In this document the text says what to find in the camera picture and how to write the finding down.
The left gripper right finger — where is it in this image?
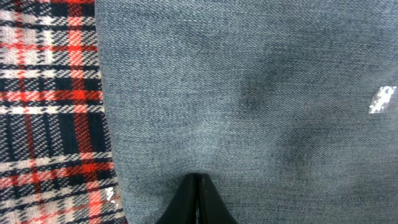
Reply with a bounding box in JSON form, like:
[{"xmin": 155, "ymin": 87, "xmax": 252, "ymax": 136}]
[{"xmin": 198, "ymin": 174, "xmax": 237, "ymax": 224}]

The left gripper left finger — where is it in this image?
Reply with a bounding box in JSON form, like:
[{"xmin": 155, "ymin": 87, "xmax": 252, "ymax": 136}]
[{"xmin": 156, "ymin": 173, "xmax": 199, "ymax": 224}]

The blue denim cloth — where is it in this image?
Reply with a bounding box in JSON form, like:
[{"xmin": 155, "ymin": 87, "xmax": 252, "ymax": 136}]
[{"xmin": 95, "ymin": 0, "xmax": 397, "ymax": 223}]

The red plaid cloth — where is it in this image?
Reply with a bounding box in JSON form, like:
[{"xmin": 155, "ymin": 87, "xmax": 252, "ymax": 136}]
[{"xmin": 1, "ymin": 0, "xmax": 126, "ymax": 223}]

